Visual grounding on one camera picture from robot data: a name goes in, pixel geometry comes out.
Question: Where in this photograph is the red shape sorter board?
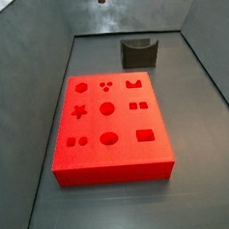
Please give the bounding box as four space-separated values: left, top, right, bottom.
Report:
51 72 175 186

